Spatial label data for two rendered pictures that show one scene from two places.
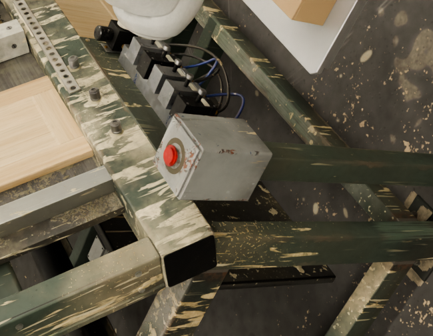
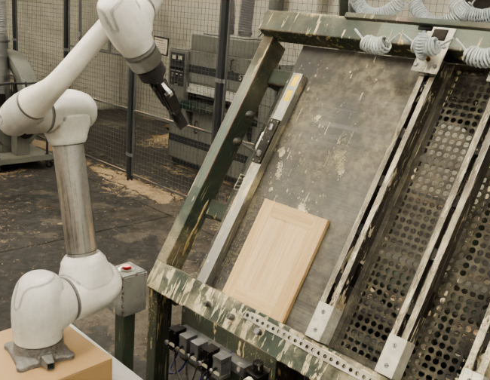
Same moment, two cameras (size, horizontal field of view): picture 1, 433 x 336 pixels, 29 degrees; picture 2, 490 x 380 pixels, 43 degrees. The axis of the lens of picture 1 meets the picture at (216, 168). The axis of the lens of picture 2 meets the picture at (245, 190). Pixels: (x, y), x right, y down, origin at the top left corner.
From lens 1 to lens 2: 2.97 m
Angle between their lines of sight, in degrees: 85
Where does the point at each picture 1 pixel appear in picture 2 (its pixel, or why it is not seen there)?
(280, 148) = (119, 327)
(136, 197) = (179, 276)
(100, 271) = (171, 236)
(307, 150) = (118, 344)
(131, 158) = (193, 294)
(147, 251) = (161, 256)
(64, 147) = (234, 283)
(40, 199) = (217, 246)
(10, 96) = (287, 292)
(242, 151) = not seen: hidden behind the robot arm
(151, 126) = (200, 322)
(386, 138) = not seen: outside the picture
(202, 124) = not seen: hidden behind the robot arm
